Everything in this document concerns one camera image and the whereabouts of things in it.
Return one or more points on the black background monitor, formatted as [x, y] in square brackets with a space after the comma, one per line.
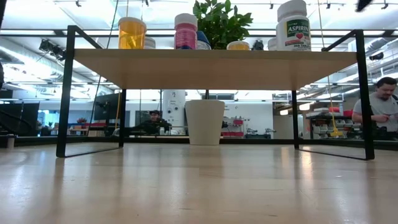
[107, 107]

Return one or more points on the orange pill bottle white cap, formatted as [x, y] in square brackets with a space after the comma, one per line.
[237, 46]
[132, 32]

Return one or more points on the person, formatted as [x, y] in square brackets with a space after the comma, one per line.
[382, 109]
[154, 123]

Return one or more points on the green plant in white pot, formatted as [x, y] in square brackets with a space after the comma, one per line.
[205, 124]

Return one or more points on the wooden shelf black metal legs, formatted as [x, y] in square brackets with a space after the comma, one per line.
[217, 68]

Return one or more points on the black ceiling spotlights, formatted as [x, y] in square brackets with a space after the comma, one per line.
[51, 49]

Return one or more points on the white aspirin bottle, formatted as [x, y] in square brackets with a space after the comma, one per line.
[293, 28]

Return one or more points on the black metal table frame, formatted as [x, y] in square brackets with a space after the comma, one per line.
[248, 140]

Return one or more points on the rack of red bins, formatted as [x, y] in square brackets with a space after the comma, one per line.
[233, 127]

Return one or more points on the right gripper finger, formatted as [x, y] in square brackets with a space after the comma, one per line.
[363, 4]

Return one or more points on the white cylindrical machine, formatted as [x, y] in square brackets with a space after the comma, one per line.
[173, 107]

